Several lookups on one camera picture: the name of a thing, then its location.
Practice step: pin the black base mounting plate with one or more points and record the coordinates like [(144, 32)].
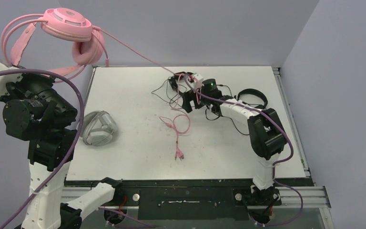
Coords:
[(270, 194)]

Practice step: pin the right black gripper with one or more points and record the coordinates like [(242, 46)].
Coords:
[(188, 96)]

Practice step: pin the white grey gaming headset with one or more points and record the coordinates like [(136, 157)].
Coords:
[(98, 128)]

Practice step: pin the pink headset with cable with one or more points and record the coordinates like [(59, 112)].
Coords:
[(65, 24)]

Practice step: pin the black headset with microphone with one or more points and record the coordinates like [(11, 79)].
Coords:
[(253, 92)]

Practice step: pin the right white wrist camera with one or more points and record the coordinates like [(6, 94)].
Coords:
[(196, 80)]

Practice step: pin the small black on-ear headphones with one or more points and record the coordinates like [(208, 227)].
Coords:
[(174, 87)]

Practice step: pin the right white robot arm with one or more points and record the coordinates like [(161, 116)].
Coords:
[(248, 107)]

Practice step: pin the aluminium frame rail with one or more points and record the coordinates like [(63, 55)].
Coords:
[(218, 202)]

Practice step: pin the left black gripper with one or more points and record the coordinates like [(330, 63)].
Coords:
[(14, 88)]

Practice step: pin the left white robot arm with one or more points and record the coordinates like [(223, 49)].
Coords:
[(49, 161)]

